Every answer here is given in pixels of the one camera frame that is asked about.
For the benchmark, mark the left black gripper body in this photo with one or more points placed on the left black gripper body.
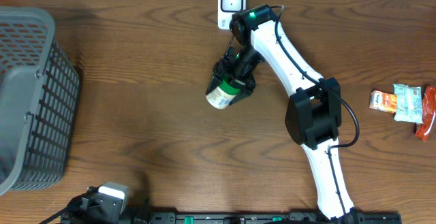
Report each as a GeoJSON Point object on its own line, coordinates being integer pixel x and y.
{"type": "Point", "coordinates": [68, 214]}

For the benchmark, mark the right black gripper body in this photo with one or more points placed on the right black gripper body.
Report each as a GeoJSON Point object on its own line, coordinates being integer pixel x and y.
{"type": "Point", "coordinates": [242, 61]}

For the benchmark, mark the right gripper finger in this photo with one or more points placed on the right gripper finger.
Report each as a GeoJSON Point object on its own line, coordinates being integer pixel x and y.
{"type": "Point", "coordinates": [246, 91]}
{"type": "Point", "coordinates": [216, 77]}

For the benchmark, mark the green lid jar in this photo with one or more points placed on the green lid jar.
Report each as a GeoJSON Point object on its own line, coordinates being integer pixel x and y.
{"type": "Point", "coordinates": [221, 97]}

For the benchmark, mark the small orange sachet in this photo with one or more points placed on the small orange sachet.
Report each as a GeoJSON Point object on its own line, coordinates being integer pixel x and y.
{"type": "Point", "coordinates": [382, 101]}

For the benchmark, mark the orange snack bar wrapper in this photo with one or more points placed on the orange snack bar wrapper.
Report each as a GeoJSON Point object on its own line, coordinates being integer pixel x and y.
{"type": "Point", "coordinates": [428, 114]}

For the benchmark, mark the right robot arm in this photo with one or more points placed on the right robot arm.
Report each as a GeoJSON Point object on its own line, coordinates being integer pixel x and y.
{"type": "Point", "coordinates": [313, 114]}

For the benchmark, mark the white barcode scanner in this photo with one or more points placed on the white barcode scanner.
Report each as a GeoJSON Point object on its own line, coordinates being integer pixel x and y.
{"type": "Point", "coordinates": [225, 10]}

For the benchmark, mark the grey plastic basket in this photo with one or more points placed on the grey plastic basket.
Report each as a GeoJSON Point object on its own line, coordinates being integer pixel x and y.
{"type": "Point", "coordinates": [40, 92]}

